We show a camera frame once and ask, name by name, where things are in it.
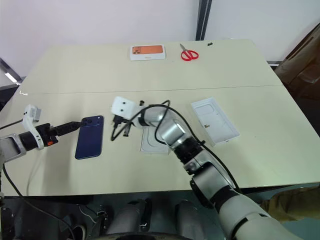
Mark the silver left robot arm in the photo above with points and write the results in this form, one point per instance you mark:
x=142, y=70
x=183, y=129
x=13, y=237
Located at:
x=11, y=147

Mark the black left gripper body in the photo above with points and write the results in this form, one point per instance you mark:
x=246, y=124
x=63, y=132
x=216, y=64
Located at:
x=46, y=133

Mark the dark blue smartphone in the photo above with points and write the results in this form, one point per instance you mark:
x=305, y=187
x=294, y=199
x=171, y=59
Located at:
x=90, y=137

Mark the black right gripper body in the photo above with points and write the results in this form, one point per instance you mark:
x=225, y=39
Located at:
x=119, y=119

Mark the small black clip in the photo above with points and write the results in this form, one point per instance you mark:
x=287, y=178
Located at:
x=210, y=44

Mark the dark vertical pole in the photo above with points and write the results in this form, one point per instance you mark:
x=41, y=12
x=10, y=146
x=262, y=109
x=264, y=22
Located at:
x=203, y=18

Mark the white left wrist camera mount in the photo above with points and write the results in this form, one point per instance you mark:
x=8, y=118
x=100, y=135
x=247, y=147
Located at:
x=30, y=117

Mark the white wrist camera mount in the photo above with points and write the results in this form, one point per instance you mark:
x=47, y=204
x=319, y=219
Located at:
x=122, y=107
x=30, y=117

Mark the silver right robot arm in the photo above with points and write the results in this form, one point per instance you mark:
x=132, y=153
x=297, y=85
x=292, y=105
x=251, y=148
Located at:
x=207, y=172

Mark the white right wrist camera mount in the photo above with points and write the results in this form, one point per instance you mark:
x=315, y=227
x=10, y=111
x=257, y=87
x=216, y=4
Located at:
x=122, y=107

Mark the white phone box lid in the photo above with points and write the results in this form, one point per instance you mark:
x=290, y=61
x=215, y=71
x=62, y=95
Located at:
x=215, y=121

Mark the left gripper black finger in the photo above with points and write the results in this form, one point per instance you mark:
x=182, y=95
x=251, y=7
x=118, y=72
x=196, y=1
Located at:
x=66, y=132
x=68, y=125

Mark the white phone box base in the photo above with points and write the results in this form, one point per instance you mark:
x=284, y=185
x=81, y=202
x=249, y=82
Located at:
x=150, y=145

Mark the black metal frame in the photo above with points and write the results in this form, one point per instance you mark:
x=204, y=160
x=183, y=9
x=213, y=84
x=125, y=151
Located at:
x=10, y=72

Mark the white box with orange print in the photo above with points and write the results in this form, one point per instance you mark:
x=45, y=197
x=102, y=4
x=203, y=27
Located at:
x=148, y=53

